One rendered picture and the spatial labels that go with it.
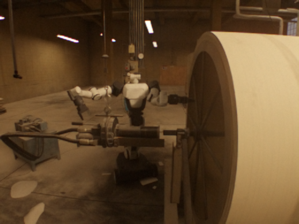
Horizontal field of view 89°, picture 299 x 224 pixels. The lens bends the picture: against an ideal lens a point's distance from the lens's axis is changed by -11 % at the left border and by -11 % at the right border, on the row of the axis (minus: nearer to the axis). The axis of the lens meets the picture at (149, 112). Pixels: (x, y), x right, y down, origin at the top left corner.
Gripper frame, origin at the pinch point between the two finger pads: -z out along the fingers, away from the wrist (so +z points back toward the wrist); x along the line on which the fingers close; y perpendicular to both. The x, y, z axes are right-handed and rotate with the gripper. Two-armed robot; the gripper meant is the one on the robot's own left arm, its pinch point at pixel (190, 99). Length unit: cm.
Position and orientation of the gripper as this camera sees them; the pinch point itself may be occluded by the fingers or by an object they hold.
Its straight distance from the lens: 150.2
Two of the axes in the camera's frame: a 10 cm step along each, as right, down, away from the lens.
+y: 0.0, 9.8, 2.1
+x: 0.8, -2.1, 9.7
